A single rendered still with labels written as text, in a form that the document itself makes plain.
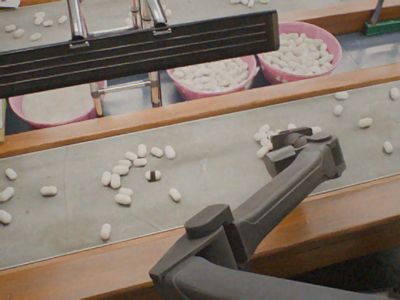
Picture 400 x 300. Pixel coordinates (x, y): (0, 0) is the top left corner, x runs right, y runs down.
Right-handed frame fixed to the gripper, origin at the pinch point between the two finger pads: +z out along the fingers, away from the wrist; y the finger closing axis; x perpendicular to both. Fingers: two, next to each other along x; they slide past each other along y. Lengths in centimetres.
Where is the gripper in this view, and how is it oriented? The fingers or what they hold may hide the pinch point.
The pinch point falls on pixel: (278, 139)
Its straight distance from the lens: 108.9
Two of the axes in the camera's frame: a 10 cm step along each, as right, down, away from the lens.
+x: 1.7, 9.7, 1.9
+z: -2.3, -1.5, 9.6
